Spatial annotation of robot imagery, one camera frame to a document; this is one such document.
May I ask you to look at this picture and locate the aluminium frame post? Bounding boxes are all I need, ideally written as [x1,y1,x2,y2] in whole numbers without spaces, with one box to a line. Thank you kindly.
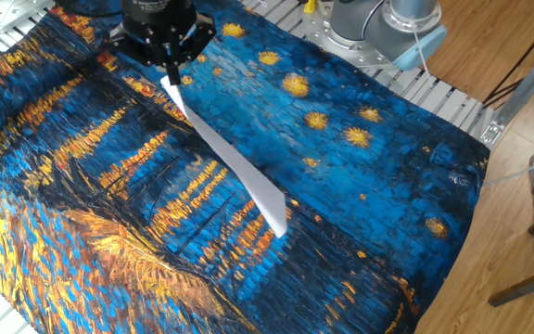
[479,30,534,149]

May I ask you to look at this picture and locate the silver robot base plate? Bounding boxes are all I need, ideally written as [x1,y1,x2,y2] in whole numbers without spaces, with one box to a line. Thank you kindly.
[301,0,407,71]

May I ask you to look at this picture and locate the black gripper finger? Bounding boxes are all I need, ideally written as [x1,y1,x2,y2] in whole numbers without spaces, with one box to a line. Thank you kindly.
[172,13,217,86]
[108,25,174,86]

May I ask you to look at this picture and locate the black floor cables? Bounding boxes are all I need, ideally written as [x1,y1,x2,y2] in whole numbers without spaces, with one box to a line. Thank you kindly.
[482,8,534,110]

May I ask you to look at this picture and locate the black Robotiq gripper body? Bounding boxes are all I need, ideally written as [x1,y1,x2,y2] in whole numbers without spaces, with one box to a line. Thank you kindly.
[121,0,201,66]

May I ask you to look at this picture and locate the white thin tube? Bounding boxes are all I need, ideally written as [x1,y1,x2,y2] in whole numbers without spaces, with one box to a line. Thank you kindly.
[482,155,534,186]

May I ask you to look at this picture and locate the starry night painted tablecloth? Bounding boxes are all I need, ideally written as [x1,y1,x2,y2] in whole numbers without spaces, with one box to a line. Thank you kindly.
[0,0,490,334]

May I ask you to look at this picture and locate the white paper sheet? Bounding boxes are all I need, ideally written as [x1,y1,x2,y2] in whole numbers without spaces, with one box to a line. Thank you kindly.
[159,74,289,239]

